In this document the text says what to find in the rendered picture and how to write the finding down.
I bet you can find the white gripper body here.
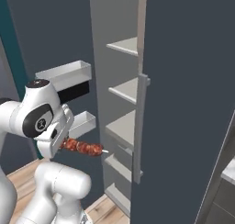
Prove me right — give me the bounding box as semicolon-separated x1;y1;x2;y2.
36;104;75;160

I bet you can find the brown kebab skewer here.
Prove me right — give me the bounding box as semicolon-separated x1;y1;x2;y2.
59;137;110;158

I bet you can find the small white door bin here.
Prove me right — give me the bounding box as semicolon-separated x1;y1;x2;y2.
68;110;97;140

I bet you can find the grey freezer drawer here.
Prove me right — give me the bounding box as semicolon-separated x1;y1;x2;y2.
104;153;133;184
104;183;132;218

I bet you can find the grey freezer shelf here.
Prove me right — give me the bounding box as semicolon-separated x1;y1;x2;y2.
107;77;139;106
106;36;139;58
105;109;137;151

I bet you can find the dark grey open freezer door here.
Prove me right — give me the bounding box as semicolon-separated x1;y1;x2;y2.
4;0;106;202

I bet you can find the dark grey closed fridge door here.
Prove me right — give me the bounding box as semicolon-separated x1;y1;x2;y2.
129;0;235;224

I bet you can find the grey freezer interior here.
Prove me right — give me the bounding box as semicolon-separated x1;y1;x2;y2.
88;0;148;218

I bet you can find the grey fridge door handle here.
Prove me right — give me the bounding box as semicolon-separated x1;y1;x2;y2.
133;73;151;185

